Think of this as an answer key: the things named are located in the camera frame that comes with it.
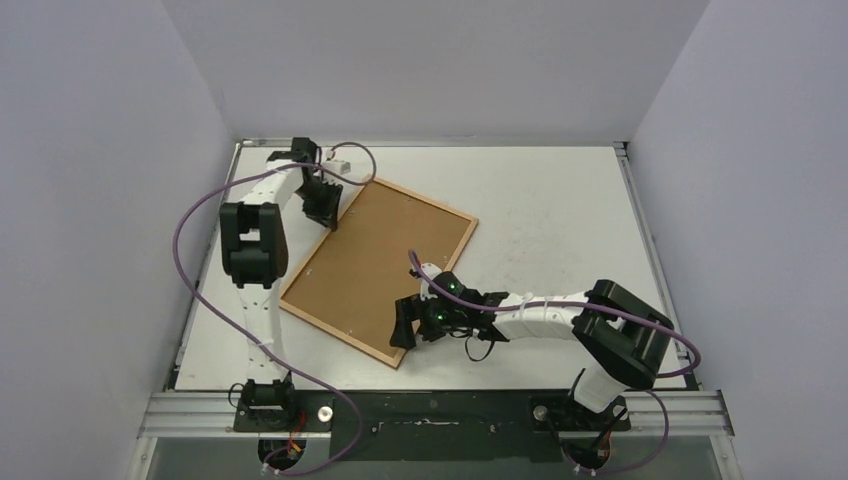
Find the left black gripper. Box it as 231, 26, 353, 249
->
296, 179, 343, 232

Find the wooden picture frame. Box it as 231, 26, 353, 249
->
278, 175, 480, 371

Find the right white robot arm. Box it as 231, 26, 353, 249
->
389, 269, 674, 429

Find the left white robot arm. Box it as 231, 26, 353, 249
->
219, 137, 342, 431

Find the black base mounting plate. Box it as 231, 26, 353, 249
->
232, 389, 631, 463

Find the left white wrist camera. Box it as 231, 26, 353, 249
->
323, 157, 352, 176

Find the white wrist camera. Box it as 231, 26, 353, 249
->
420, 262, 443, 280
323, 157, 352, 176

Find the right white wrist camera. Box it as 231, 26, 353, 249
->
420, 262, 443, 280

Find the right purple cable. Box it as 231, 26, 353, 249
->
407, 248, 702, 477

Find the purple cable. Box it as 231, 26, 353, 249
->
407, 248, 702, 477
172, 141, 378, 478

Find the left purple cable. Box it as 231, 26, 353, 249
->
172, 141, 378, 478

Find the aluminium rail front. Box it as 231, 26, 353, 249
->
141, 390, 734, 449

